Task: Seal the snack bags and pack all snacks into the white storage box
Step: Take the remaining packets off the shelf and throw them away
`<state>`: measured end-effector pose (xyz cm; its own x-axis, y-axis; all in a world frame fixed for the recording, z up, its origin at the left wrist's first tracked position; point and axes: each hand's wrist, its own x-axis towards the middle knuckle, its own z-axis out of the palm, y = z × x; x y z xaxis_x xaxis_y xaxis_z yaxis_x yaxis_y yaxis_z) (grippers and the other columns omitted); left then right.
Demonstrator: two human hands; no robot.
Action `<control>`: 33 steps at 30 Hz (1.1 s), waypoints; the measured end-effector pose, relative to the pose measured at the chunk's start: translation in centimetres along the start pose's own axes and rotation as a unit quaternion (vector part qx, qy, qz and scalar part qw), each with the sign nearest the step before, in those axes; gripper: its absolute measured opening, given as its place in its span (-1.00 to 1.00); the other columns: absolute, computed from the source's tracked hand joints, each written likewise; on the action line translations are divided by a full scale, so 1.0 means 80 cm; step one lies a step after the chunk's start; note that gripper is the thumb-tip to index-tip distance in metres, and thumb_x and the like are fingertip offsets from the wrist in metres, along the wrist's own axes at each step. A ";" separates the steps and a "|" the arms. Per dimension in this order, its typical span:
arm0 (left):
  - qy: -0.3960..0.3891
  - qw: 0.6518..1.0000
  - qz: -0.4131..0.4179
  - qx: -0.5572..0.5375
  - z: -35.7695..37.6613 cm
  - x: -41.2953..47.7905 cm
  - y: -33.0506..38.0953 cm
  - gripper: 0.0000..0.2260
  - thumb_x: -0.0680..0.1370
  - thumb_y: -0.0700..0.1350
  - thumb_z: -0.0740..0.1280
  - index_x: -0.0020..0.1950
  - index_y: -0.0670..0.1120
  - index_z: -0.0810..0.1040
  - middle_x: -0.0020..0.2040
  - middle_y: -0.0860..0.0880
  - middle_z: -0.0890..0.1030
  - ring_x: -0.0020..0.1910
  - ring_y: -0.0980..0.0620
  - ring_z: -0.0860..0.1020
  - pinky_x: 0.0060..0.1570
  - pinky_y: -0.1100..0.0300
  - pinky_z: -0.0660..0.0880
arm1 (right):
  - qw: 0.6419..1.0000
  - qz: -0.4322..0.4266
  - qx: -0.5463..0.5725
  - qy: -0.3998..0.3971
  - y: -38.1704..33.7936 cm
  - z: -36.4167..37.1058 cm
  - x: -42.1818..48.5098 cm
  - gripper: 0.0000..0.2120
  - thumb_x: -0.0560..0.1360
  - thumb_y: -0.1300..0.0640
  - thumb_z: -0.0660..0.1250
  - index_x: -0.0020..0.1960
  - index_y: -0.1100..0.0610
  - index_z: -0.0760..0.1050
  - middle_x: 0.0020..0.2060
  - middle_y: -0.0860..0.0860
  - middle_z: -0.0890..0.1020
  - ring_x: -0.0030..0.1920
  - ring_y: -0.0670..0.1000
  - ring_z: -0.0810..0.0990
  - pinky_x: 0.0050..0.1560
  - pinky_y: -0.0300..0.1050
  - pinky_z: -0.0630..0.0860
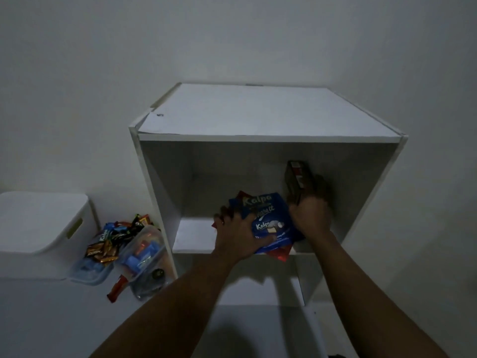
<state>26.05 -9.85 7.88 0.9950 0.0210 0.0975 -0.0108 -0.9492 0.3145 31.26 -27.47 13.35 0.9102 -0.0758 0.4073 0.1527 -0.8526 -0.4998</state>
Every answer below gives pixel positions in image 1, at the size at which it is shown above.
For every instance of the red snack bar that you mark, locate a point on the red snack bar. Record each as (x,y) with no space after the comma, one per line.
(117,287)

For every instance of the person's right fingers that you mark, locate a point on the person's right fingers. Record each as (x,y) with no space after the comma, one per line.
(307,205)

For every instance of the red snack packet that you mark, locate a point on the red snack packet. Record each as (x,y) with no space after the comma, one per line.
(280,253)

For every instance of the pile of assorted snack bars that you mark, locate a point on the pile of assorted snack bars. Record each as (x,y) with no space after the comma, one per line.
(111,238)

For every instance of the person's left hand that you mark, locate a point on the person's left hand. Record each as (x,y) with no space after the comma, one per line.
(234,238)

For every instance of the person's right forearm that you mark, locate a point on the person's right forearm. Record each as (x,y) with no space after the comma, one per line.
(365,298)

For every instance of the dark brown box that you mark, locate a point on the dark brown box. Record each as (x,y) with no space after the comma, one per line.
(296,177)

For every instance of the person's left forearm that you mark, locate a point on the person's left forearm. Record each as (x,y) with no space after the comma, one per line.
(179,305)

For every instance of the person's left thumb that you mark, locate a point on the person's left thumb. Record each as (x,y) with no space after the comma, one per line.
(267,242)

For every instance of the person's right hand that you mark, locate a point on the person's right hand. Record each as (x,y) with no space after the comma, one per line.
(311,219)

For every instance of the blue wrapped snack pack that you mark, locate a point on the blue wrapped snack pack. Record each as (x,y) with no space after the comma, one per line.
(139,259)

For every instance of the blue snack packet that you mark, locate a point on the blue snack packet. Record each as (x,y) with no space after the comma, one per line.
(266,216)

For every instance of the white wooden shelf cabinet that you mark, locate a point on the white wooden shelf cabinet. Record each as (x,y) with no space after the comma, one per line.
(261,111)

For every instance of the black round object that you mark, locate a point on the black round object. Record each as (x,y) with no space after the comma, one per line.
(158,274)

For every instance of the clear plastic container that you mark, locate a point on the clear plastic container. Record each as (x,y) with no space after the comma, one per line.
(89,270)
(147,283)

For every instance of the white lidded storage bin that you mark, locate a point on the white lidded storage bin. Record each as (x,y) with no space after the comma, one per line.
(41,231)

